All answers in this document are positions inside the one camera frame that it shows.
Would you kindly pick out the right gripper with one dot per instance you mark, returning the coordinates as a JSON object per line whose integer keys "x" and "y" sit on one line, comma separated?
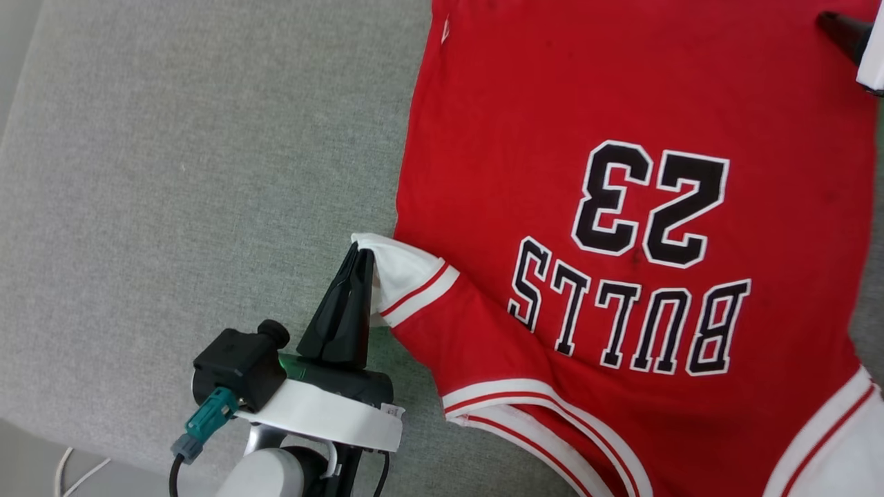
{"x": 876, "y": 62}

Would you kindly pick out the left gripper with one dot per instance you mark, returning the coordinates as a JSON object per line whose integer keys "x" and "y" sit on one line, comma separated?
{"x": 324, "y": 414}

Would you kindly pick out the red and white basketball jersey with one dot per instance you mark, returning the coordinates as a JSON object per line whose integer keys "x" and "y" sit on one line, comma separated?
{"x": 621, "y": 241}

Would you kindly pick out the grey fabric sofa cushion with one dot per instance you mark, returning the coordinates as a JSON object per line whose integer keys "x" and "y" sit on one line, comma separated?
{"x": 173, "y": 207}

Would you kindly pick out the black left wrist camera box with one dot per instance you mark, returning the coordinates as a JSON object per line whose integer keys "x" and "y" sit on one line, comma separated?
{"x": 238, "y": 366}

